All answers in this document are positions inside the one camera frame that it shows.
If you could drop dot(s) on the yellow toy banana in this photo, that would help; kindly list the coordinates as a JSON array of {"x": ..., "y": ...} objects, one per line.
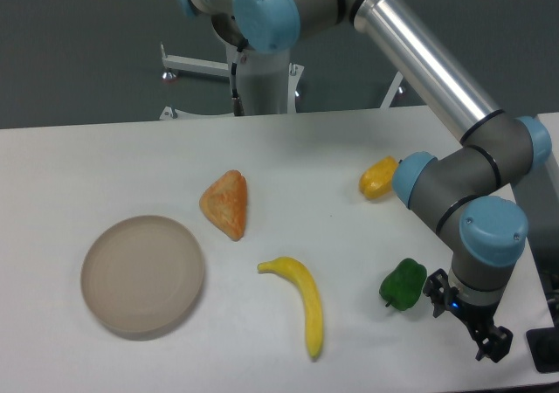
[{"x": 298, "y": 275}]

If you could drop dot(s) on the yellow toy bell pepper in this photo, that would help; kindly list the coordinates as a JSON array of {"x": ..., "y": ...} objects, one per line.
[{"x": 376, "y": 181}]

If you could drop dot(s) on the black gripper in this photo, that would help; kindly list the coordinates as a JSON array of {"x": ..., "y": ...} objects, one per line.
[{"x": 475, "y": 308}]

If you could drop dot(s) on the green toy bell pepper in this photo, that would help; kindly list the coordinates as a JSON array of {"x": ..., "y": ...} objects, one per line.
[{"x": 402, "y": 288}]

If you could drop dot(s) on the beige round plate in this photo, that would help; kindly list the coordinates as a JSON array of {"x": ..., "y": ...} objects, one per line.
[{"x": 142, "y": 277}]

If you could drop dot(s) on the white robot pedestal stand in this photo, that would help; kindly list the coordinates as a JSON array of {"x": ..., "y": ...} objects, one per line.
[{"x": 336, "y": 69}]

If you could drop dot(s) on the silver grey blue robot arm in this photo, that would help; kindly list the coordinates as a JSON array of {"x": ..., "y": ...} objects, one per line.
[{"x": 455, "y": 196}]

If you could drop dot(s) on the orange toy triangular sandwich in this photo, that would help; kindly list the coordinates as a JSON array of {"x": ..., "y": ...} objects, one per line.
[{"x": 225, "y": 202}]

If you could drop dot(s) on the black device at table edge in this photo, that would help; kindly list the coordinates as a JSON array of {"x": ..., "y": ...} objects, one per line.
[{"x": 543, "y": 346}]

